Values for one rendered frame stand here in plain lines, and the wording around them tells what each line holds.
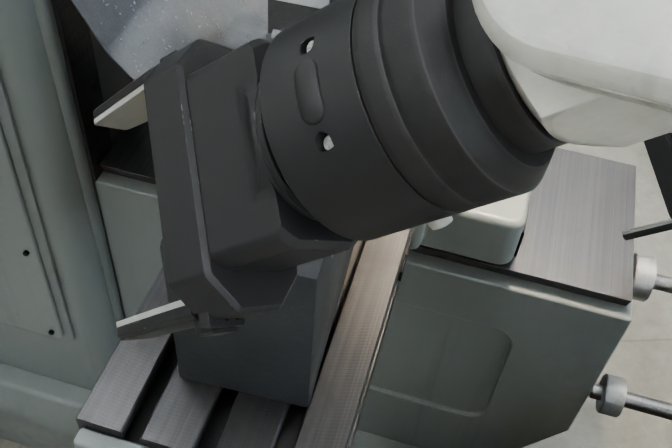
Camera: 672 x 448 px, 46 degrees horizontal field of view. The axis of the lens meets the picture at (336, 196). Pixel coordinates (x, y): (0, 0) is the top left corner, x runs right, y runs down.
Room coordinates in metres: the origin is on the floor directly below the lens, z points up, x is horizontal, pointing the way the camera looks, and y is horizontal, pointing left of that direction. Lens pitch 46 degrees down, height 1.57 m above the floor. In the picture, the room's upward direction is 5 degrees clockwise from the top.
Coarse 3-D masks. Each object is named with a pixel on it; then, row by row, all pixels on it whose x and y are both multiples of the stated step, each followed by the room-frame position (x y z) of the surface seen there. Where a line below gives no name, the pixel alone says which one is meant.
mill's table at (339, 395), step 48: (384, 240) 0.54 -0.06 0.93; (384, 288) 0.48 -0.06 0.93; (336, 336) 0.42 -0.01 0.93; (96, 384) 0.35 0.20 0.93; (144, 384) 0.35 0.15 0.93; (192, 384) 0.36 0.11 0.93; (336, 384) 0.37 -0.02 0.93; (96, 432) 0.31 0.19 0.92; (144, 432) 0.31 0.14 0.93; (192, 432) 0.31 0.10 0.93; (240, 432) 0.32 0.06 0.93; (288, 432) 0.33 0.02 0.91; (336, 432) 0.32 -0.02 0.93
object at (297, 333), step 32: (320, 288) 0.35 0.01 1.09; (256, 320) 0.35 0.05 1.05; (288, 320) 0.34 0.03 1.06; (320, 320) 0.36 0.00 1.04; (192, 352) 0.36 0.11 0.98; (224, 352) 0.35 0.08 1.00; (256, 352) 0.35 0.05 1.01; (288, 352) 0.34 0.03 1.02; (320, 352) 0.38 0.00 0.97; (224, 384) 0.35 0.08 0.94; (256, 384) 0.35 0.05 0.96; (288, 384) 0.34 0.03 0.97
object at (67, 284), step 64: (0, 0) 0.77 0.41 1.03; (64, 0) 0.82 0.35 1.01; (0, 64) 0.77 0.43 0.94; (64, 64) 0.80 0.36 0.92; (0, 128) 0.76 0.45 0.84; (64, 128) 0.79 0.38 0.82; (0, 192) 0.76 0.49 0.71; (64, 192) 0.77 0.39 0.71; (0, 256) 0.77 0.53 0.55; (64, 256) 0.76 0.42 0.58; (0, 320) 0.78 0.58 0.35; (64, 320) 0.75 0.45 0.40
